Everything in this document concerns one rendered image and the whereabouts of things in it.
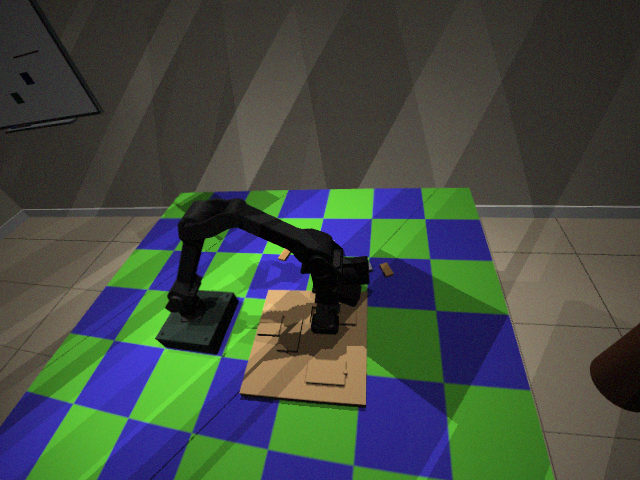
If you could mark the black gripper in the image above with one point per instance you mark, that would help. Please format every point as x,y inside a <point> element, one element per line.
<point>325,320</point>

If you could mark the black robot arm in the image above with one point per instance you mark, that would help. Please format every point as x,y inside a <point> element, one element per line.
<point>319,254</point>

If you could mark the orange flat bar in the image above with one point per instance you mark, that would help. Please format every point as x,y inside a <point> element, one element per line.
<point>386,270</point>

